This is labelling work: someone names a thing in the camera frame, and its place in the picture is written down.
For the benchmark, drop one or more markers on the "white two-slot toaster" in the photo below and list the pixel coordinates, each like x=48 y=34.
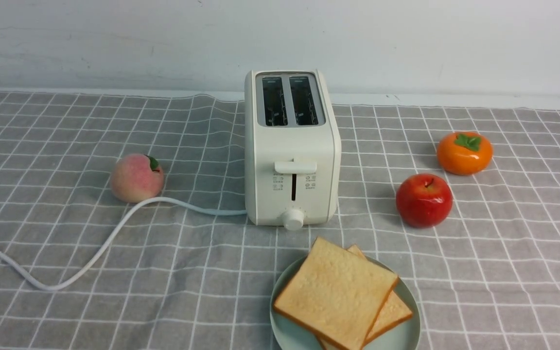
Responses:
x=293 y=149

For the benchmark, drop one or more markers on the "red apple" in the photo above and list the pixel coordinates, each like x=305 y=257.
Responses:
x=424 y=200

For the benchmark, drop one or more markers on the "light green plate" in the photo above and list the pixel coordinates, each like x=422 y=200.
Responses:
x=291 y=336

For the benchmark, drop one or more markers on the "orange persimmon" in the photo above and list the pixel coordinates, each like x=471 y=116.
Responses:
x=464 y=153

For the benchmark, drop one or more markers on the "grey checked tablecloth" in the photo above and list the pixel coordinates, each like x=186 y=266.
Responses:
x=486 y=278

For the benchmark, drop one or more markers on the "pink peach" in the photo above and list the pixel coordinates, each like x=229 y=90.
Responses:
x=137 y=177

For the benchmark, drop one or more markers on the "toast slice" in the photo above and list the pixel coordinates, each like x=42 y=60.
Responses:
x=392 y=313
x=336 y=295

